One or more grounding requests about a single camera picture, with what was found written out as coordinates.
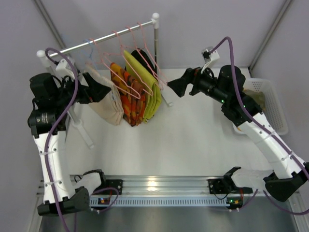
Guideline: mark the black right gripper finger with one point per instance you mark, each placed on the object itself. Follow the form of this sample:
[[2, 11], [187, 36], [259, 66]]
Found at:
[[178, 86], [187, 77]]

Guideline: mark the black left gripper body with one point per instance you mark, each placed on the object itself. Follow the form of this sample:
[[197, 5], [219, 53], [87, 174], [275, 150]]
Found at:
[[85, 87]]

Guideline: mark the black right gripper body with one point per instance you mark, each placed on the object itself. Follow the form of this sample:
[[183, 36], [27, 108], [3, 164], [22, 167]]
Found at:
[[193, 79]]

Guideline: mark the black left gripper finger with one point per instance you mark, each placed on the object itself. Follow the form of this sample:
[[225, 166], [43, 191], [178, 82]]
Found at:
[[98, 92], [93, 85]]

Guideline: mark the blue wire hanger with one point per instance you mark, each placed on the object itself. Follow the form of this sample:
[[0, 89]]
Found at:
[[90, 58]]

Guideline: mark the green yellow camouflage trousers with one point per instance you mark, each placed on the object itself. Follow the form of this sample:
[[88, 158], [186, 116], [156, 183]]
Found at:
[[259, 98]]

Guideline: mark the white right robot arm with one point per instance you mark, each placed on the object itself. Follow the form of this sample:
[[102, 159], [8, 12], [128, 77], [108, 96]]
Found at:
[[288, 171]]

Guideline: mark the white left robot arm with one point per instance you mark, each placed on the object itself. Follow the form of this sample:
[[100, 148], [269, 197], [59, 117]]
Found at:
[[47, 123]]

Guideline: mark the beige trousers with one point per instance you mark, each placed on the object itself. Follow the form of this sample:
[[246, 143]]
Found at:
[[110, 107]]

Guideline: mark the lime green trousers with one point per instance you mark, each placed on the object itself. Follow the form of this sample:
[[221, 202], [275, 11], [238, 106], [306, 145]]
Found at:
[[152, 102]]

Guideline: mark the pink hanger with beige trousers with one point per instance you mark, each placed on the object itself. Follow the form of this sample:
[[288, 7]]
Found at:
[[129, 90]]

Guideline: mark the orange camouflage trousers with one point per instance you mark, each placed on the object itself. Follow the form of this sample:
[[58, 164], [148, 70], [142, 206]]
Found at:
[[133, 108]]

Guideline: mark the pink hanger with orange trousers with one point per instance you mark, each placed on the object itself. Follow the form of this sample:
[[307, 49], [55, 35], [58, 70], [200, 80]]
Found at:
[[149, 92]]

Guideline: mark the pink hanger with black trousers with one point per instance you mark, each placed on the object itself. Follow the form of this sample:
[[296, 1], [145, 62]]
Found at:
[[152, 53]]

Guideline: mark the black trousers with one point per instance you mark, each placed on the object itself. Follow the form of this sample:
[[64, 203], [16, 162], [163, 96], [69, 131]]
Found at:
[[144, 60]]

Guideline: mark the pink hanger with lime trousers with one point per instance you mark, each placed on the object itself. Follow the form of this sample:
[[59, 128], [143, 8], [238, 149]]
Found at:
[[136, 47]]

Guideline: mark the white metal clothes rack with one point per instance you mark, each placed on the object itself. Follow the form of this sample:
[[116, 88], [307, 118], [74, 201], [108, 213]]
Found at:
[[154, 21]]

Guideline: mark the white perforated plastic basket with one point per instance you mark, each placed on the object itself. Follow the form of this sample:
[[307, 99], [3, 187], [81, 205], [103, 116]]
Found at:
[[274, 112]]

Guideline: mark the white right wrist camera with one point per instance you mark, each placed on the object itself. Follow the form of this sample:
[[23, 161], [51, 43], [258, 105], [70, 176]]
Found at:
[[210, 57]]

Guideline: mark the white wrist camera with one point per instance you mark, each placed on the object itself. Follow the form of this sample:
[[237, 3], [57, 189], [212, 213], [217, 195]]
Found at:
[[63, 69], [210, 57]]

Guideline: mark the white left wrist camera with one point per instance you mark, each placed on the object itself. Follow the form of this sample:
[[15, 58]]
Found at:
[[63, 69]]

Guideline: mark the black left base bracket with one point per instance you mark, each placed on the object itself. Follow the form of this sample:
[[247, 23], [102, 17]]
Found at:
[[113, 183]]

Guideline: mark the black base bracket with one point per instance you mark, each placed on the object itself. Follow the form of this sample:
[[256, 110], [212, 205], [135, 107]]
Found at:
[[113, 183], [216, 186]]

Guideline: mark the black right base bracket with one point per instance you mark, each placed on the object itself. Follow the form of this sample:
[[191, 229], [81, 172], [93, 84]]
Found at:
[[216, 186]]

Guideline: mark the aluminium mounting rail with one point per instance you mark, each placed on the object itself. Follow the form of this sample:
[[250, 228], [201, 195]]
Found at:
[[163, 186]]

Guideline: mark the grey slotted cable duct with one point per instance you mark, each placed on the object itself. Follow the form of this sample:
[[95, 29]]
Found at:
[[121, 201]]

